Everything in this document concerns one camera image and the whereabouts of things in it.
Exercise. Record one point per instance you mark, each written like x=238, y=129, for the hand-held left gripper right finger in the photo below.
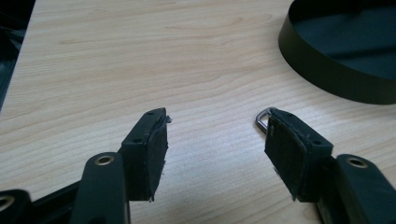
x=292, y=161

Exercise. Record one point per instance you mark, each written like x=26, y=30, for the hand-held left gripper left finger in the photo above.
x=146, y=161

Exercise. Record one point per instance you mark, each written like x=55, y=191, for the round black tray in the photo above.
x=342, y=56

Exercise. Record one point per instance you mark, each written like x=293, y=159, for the dark floor equipment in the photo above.
x=9, y=46

